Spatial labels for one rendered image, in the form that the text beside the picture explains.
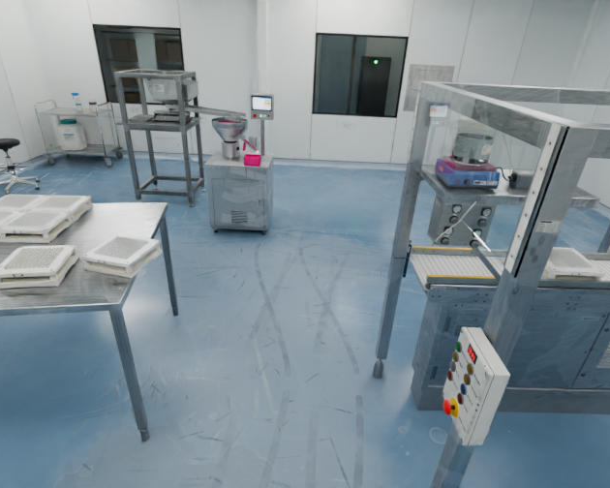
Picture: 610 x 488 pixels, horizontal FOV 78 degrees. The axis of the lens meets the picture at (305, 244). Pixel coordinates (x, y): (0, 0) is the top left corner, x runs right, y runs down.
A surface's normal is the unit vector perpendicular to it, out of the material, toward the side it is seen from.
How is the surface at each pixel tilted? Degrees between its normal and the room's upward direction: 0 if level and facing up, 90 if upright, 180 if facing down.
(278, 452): 0
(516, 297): 90
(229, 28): 90
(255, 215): 87
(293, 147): 90
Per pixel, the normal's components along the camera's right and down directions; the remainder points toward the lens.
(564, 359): 0.00, 0.47
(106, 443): 0.04, -0.88
